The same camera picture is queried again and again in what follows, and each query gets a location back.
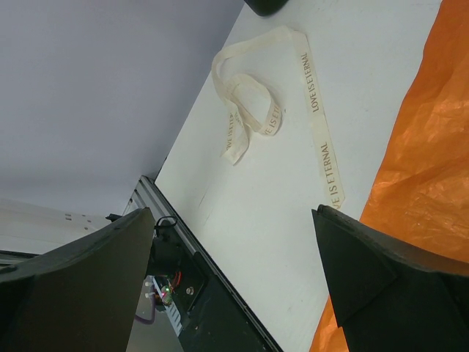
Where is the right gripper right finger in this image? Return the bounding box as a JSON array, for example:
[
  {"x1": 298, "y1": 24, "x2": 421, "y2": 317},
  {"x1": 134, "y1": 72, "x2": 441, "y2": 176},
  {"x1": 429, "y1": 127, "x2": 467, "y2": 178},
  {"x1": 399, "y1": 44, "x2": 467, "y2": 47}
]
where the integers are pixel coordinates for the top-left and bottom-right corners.
[{"x1": 312, "y1": 205, "x2": 468, "y2": 351}]

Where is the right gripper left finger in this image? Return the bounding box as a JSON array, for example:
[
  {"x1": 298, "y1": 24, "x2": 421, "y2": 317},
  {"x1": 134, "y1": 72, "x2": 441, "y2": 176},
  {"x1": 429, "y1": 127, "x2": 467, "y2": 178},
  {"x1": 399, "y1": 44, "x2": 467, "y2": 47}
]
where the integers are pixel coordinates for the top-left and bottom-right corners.
[{"x1": 1, "y1": 208, "x2": 155, "y2": 351}]

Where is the orange wrapping paper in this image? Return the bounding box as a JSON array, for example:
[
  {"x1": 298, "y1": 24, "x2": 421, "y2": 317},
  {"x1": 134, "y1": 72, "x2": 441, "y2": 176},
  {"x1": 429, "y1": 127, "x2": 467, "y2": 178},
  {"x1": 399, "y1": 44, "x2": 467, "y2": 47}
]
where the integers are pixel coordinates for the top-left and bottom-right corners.
[{"x1": 311, "y1": 1, "x2": 468, "y2": 351}]

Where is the cream lace ribbon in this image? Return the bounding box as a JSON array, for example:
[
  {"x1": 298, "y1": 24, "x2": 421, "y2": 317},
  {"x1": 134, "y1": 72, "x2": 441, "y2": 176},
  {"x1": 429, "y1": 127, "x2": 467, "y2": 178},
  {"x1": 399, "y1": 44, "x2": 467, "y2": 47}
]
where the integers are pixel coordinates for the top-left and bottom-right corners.
[{"x1": 211, "y1": 26, "x2": 345, "y2": 210}]

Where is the black cylindrical vase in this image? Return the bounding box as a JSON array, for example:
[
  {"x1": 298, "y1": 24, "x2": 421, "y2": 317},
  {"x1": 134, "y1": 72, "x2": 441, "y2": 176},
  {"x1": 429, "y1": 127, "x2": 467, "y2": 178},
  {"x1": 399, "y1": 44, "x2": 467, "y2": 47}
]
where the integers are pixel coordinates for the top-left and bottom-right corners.
[{"x1": 245, "y1": 0, "x2": 288, "y2": 17}]

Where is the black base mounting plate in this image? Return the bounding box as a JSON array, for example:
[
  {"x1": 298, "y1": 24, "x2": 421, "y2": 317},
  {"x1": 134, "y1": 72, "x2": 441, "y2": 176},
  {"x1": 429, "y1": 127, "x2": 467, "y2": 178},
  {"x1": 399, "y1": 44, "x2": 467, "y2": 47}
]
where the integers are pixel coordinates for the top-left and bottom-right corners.
[{"x1": 146, "y1": 216, "x2": 281, "y2": 351}]

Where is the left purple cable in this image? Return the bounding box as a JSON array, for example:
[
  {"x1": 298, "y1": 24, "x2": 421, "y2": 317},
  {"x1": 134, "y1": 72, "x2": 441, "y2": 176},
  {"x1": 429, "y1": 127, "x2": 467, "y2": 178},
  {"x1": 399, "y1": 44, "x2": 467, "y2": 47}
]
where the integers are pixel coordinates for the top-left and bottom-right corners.
[{"x1": 133, "y1": 309, "x2": 157, "y2": 327}]

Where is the left white cable duct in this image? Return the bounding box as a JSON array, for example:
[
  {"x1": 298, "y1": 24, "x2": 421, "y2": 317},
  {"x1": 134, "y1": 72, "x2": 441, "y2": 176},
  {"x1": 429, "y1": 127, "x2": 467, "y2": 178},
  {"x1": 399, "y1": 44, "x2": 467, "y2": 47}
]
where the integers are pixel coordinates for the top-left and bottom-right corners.
[{"x1": 145, "y1": 276, "x2": 182, "y2": 337}]

